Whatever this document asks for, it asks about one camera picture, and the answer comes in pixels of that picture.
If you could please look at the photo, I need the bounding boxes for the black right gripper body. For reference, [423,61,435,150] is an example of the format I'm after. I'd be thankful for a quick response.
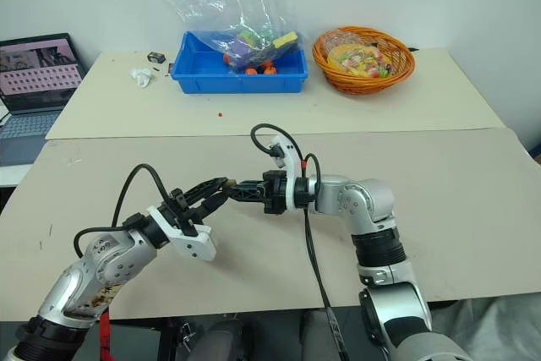
[261,169,291,216]

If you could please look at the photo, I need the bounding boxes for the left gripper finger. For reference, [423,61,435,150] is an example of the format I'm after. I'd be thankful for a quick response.
[191,189,232,223]
[178,177,232,206]

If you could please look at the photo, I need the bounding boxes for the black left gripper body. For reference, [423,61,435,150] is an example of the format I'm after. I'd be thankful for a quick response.
[158,187,209,234]

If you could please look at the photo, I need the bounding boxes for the blue plastic bin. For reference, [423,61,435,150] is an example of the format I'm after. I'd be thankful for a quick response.
[170,30,310,95]

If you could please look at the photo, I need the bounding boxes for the crumpled white tissue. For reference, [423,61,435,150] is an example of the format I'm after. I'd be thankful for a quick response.
[129,66,155,89]

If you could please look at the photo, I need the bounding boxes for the dark grey rounded shape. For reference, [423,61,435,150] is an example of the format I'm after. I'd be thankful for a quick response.
[192,317,246,361]

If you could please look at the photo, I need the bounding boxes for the purple toy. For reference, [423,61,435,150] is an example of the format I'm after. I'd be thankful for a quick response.
[230,38,253,60]

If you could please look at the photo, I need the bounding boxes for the orange woven basket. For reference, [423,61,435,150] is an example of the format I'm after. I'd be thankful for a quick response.
[312,25,418,94]

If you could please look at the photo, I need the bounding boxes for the yellow toy block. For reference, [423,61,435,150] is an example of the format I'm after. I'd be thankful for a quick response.
[272,30,299,49]

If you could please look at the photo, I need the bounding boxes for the wrapped colourful toy food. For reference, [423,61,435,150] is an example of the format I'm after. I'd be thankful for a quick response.
[327,43,394,79]

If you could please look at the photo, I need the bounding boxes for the open grey laptop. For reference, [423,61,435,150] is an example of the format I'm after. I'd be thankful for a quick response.
[0,32,90,166]

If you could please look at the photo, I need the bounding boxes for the grey fabric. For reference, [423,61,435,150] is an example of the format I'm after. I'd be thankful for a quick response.
[426,292,541,361]

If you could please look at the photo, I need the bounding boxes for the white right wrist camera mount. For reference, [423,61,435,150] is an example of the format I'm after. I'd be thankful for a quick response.
[269,134,304,211]

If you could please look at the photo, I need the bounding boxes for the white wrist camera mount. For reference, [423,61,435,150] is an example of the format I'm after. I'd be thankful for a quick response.
[146,205,218,261]
[269,134,304,211]

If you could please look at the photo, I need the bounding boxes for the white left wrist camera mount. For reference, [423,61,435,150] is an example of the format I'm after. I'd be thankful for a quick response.
[146,205,218,261]

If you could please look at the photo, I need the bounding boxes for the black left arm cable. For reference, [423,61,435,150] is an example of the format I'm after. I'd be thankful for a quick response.
[74,162,177,259]

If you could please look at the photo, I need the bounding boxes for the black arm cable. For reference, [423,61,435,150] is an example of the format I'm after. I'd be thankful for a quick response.
[74,162,177,259]
[249,123,352,361]

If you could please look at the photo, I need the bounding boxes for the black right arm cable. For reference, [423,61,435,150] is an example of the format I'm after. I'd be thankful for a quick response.
[249,123,352,361]

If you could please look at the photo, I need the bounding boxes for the black metal frame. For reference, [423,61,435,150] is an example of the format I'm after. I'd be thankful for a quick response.
[155,315,196,361]

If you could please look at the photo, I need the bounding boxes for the red strap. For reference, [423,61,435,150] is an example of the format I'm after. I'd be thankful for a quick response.
[97,308,114,361]

